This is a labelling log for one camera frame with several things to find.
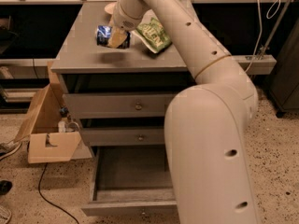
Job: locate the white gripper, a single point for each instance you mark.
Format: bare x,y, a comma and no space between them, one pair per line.
121,19

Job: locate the blue pepsi can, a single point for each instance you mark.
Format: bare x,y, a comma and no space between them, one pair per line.
103,34

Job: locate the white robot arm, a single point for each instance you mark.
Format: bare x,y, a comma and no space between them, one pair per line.
204,125

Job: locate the grey wooden drawer cabinet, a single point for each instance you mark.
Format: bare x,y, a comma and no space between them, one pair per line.
82,55

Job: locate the grey top drawer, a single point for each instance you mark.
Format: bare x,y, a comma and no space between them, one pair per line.
123,95

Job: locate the grey drawer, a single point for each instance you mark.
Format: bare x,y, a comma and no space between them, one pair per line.
123,95
129,181
123,131

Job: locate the grey middle drawer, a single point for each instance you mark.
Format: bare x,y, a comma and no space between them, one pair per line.
123,131

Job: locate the grey bottom drawer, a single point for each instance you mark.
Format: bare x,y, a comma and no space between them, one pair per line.
129,181

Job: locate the white paper bowl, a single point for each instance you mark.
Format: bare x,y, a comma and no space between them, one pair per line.
109,9

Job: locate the green chip bag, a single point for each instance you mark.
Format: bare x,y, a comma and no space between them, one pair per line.
153,35

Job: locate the open cardboard box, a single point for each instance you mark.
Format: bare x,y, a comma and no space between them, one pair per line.
43,126

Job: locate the dark grey side cabinet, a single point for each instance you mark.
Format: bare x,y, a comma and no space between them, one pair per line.
282,86

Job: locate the metal tripod pole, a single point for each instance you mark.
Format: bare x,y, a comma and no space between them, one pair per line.
260,48

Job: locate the black shoe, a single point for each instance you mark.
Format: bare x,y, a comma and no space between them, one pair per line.
5,187

